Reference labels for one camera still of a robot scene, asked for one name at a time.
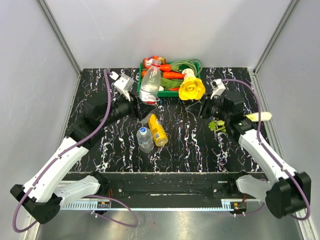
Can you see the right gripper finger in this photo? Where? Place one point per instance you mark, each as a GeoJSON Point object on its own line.
{"type": "Point", "coordinates": [195, 107]}
{"type": "Point", "coordinates": [202, 97]}

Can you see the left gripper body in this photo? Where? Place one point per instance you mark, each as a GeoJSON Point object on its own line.
{"type": "Point", "coordinates": [135, 111]}

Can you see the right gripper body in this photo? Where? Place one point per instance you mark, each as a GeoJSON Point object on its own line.
{"type": "Point", "coordinates": [211, 108]}

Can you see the blue label water bottle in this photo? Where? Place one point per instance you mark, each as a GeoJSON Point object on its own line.
{"type": "Point", "coordinates": [145, 140]}

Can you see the red label water bottle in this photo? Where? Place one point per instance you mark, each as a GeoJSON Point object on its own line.
{"type": "Point", "coordinates": [150, 84]}

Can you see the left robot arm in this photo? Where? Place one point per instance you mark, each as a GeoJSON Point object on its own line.
{"type": "Point", "coordinates": [41, 196]}

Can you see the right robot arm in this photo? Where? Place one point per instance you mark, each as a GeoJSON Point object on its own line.
{"type": "Point", "coordinates": [285, 191]}

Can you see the yellow juice bottle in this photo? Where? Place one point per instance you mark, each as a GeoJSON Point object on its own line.
{"type": "Point", "coordinates": [159, 135]}

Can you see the yellow toy cabbage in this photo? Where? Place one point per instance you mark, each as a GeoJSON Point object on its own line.
{"type": "Point", "coordinates": [192, 88]}

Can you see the toy celery stalk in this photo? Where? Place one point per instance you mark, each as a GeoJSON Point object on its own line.
{"type": "Point", "coordinates": [217, 126]}

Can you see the green plastic tray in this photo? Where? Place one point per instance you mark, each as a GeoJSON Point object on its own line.
{"type": "Point", "coordinates": [173, 92]}

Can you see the toy mushroom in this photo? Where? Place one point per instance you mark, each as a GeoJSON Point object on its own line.
{"type": "Point", "coordinates": [188, 72]}

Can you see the green toy scallions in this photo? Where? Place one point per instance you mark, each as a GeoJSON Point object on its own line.
{"type": "Point", "coordinates": [195, 64]}

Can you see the green toy leafy vegetable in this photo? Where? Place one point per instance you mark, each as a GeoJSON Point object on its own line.
{"type": "Point", "coordinates": [168, 84]}

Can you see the small toy tomato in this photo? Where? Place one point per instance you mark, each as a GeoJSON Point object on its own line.
{"type": "Point", "coordinates": [143, 73]}

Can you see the lower toy carrot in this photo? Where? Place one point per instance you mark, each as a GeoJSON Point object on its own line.
{"type": "Point", "coordinates": [173, 75]}

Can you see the toy carrot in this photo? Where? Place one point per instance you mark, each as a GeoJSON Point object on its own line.
{"type": "Point", "coordinates": [165, 67]}
{"type": "Point", "coordinates": [173, 75]}

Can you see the pale toy corn cob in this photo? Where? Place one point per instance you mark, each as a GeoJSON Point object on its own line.
{"type": "Point", "coordinates": [264, 116]}

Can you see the red white snack packet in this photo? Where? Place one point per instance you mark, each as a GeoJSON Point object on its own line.
{"type": "Point", "coordinates": [146, 62]}

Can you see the upper toy carrot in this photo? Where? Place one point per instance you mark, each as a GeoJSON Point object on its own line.
{"type": "Point", "coordinates": [165, 67]}

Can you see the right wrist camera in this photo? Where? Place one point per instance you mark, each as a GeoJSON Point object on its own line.
{"type": "Point", "coordinates": [218, 88]}

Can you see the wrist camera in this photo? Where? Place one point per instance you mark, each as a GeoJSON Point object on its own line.
{"type": "Point", "coordinates": [218, 88]}
{"type": "Point", "coordinates": [123, 83]}

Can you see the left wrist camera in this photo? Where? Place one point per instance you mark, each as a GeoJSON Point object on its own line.
{"type": "Point", "coordinates": [123, 83]}

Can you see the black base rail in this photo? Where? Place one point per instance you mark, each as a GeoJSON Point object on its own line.
{"type": "Point", "coordinates": [214, 185]}

